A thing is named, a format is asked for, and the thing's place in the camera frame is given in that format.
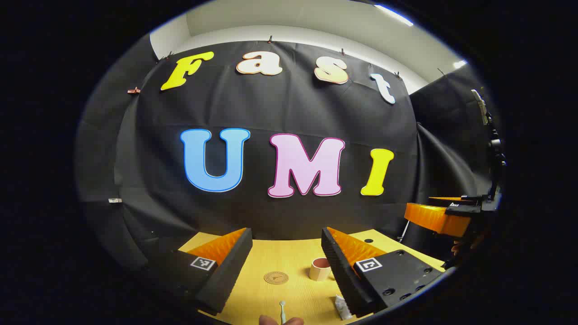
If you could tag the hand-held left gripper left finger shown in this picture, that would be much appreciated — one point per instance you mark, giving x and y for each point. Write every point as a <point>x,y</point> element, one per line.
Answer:
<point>228,271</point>

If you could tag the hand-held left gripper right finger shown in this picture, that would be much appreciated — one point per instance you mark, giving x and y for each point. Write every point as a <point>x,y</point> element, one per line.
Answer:
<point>338,271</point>

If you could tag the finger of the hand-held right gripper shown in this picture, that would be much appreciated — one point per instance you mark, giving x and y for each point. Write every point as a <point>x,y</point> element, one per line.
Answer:
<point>460,207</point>
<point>433,219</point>

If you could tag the beige cup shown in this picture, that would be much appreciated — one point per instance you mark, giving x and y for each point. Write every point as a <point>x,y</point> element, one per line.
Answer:
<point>319,272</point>

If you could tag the white toothpaste tube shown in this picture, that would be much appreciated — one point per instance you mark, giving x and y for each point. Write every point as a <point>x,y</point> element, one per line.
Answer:
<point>342,308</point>

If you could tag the round cork coaster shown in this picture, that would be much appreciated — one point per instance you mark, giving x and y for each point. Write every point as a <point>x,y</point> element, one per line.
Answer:
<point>276,277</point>

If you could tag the pale green toothbrush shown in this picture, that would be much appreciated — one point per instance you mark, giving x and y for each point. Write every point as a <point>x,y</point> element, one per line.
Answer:
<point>282,309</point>

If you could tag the wooden desktop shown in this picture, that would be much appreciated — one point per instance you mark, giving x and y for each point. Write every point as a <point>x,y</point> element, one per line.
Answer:
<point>271,257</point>

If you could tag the ceiling light strip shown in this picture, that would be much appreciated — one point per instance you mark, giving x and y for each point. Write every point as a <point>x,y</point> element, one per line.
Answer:
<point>459,64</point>

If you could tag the black backdrop cloth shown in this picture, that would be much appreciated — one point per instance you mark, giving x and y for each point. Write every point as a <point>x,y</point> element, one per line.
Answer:
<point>280,113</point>

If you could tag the red cloth clip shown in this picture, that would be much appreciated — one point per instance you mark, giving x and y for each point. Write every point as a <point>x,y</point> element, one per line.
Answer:
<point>133,90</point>

